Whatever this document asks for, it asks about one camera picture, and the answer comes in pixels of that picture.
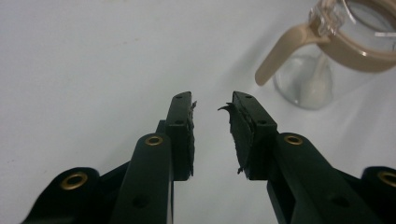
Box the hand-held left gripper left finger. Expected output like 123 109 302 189
109 91 198 224

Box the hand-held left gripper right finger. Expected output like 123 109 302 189
218 91 385 224

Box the glass pitcher with beige handle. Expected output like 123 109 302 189
254 0 396 110

